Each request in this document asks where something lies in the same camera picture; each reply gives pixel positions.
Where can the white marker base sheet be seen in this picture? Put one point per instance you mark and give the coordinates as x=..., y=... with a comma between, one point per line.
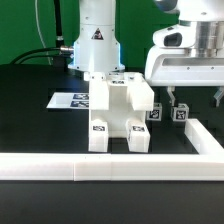
x=61, y=100

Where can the white chair back frame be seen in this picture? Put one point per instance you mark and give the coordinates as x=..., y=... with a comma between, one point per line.
x=119, y=89

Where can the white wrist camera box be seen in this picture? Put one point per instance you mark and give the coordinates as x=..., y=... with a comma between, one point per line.
x=172, y=36

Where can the white tagged cube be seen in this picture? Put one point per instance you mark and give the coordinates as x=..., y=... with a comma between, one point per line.
x=156, y=113
x=180, y=112

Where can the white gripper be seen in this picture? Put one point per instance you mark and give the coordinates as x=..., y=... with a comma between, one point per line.
x=172, y=68

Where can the white U-shaped fence frame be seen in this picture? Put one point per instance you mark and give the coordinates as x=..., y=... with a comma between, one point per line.
x=207, y=164

